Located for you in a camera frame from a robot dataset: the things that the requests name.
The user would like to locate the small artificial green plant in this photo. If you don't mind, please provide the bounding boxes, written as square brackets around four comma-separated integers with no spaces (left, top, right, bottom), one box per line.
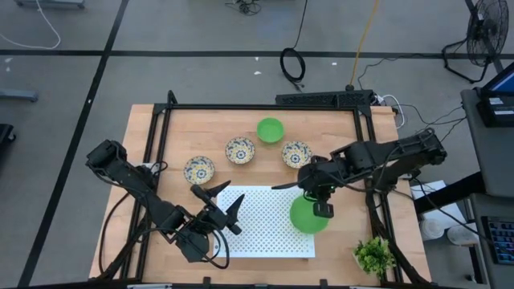
[352,235,397,280]

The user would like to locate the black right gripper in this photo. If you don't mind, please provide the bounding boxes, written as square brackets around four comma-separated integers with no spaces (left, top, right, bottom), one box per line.
[271,155,337,204]

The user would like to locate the green plastic mini bowl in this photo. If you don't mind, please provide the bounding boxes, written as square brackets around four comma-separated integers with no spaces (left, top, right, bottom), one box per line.
[289,194,330,235]
[256,116,285,145]

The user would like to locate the black backlit keyboard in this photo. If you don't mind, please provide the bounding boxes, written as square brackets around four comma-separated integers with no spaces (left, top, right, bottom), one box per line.
[480,215,514,266]

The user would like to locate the yellow bowl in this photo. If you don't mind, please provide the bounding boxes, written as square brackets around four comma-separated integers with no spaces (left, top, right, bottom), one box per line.
[281,140,313,169]
[183,155,216,185]
[224,136,256,165]

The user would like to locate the white cable loop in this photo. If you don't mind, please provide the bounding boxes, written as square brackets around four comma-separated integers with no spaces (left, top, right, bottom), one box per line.
[375,93,406,130]

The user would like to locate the black laptop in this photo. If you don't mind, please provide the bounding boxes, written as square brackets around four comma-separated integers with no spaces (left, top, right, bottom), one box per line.
[475,61,514,128]

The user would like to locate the grey furniture foot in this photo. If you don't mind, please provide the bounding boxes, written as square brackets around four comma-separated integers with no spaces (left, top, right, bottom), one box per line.
[14,0,86,10]
[0,88,39,104]

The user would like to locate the black aluminium table frame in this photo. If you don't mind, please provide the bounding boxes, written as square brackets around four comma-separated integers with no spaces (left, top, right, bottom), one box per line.
[96,90,433,287]

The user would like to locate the black coiled cable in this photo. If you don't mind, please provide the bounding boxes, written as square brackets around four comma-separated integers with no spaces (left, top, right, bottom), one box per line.
[279,0,309,92]

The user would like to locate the black cable bundle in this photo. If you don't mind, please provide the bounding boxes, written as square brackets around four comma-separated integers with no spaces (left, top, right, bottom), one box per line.
[224,0,262,16]

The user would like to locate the white sheet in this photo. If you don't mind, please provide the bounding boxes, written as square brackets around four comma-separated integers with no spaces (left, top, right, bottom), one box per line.
[409,179,463,230]

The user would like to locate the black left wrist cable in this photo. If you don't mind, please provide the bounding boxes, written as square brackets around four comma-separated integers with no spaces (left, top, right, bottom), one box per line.
[186,228,231,271]

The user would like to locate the black floor fan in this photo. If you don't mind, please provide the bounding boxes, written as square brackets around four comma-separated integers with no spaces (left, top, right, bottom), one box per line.
[441,0,511,84]

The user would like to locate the white perforated mat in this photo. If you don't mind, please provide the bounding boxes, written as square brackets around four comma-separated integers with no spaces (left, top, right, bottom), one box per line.
[212,185,316,259]

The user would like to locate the white round container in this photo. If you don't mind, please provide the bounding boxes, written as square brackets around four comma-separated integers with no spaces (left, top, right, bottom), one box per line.
[419,218,445,242]
[446,224,474,246]

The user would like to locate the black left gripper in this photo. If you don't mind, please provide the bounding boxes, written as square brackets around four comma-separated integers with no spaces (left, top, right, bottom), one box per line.
[190,180,247,238]

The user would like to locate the yellow cable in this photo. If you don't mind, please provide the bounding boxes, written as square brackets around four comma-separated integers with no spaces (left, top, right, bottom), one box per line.
[349,0,381,88]

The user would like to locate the grey desk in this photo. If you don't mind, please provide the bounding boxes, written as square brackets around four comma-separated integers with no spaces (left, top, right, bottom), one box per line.
[460,88,514,198]
[467,192,514,289]

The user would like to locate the white floor cable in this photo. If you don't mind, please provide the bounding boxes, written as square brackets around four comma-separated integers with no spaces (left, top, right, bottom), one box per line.
[0,0,62,51]

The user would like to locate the black chair base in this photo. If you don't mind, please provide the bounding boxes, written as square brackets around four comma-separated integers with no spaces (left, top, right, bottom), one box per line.
[0,123,17,145]

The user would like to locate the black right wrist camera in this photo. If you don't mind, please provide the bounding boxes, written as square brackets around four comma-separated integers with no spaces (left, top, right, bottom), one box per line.
[312,201,335,219]

